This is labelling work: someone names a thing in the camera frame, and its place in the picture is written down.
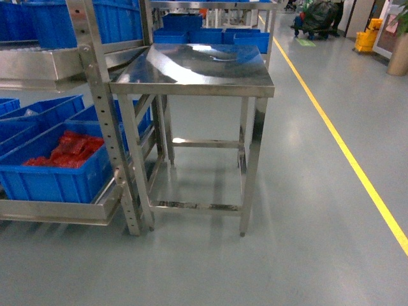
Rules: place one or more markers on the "blue bin rear right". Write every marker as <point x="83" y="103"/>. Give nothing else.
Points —
<point x="89" y="114"/>

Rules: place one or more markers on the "blue bin with red bags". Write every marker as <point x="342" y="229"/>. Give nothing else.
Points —
<point x="41" y="183"/>

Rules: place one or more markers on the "stainless steel shelf rack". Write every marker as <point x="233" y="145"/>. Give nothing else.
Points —
<point x="24" y="66"/>

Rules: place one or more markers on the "blue bin rear left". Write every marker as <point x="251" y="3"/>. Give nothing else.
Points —
<point x="24" y="124"/>

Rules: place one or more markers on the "small stainless steel table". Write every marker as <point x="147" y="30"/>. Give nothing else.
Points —
<point x="196" y="70"/>

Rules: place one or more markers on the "red bubble wrap bags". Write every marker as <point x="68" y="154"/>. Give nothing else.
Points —
<point x="73" y="150"/>

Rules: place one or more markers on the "dark cleaning cart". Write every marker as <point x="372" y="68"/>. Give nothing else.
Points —
<point x="316" y="20"/>

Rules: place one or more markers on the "yellow mop bucket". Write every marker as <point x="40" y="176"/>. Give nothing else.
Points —
<point x="365" y="40"/>

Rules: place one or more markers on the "tan planter pot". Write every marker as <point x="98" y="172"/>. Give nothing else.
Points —
<point x="398" y="62"/>

